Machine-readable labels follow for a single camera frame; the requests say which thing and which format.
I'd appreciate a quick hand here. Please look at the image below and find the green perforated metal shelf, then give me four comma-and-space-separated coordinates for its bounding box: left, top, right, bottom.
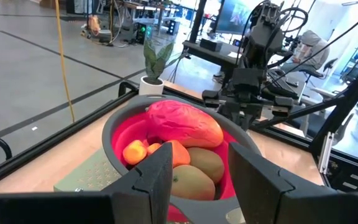
53, 147, 247, 224

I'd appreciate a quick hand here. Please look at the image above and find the black office chair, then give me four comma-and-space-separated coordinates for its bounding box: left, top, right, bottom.
296, 57, 339, 105

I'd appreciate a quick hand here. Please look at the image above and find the potted plant white pot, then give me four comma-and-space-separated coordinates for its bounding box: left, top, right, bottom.
138, 38, 188, 96

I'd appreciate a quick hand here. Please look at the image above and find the small orange tangerine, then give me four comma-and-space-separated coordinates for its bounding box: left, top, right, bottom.
165, 139, 191, 169

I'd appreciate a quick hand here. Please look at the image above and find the large dark display screen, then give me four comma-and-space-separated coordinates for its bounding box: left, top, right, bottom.
214, 0, 256, 34

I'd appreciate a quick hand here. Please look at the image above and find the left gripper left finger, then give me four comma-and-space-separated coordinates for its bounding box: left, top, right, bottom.
100, 142, 174, 224

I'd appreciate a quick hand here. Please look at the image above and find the hanging yellow cable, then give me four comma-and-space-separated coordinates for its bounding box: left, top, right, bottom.
53, 0, 76, 124

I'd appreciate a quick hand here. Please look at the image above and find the person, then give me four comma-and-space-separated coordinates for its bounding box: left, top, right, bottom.
278, 29, 331, 75

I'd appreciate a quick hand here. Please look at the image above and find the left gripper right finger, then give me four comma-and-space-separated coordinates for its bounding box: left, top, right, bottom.
227, 142, 358, 224

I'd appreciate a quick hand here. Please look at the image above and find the computer tower green light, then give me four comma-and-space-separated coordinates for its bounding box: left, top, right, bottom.
134, 21, 154, 45

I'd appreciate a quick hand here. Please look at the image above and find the black keyboard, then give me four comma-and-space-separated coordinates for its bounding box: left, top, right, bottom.
266, 67, 300, 101

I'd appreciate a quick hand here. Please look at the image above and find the red mango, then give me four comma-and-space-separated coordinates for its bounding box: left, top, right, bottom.
145, 99, 225, 149

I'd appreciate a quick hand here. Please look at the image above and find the brown kiwi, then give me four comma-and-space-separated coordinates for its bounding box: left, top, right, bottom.
186, 146, 226, 185
170, 164, 216, 202

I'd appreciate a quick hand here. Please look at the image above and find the red collapsible bowl grey rim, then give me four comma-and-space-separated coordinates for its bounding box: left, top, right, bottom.
101, 94, 262, 224

